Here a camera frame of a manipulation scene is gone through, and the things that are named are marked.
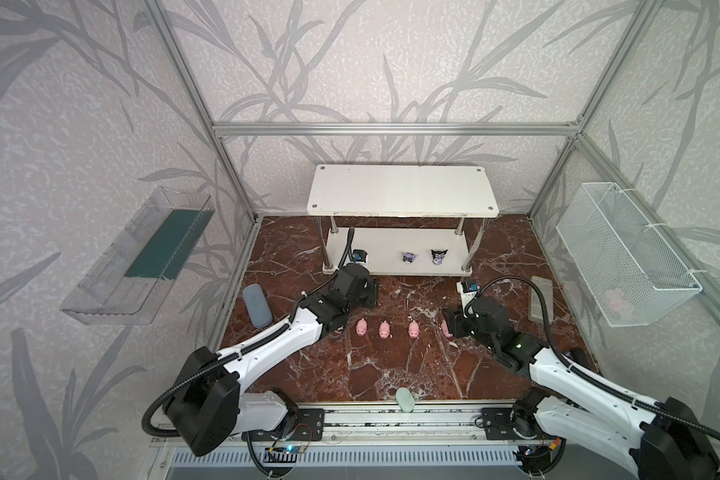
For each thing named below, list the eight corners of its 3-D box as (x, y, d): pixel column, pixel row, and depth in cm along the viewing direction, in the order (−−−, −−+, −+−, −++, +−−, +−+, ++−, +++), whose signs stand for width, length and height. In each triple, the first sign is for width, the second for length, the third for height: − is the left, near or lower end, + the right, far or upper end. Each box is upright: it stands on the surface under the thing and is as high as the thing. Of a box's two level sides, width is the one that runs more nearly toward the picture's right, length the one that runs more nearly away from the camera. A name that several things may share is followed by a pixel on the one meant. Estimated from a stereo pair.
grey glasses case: (525, 320, 94) (530, 315, 91) (528, 279, 104) (533, 273, 101) (549, 327, 93) (554, 322, 90) (549, 285, 103) (554, 279, 100)
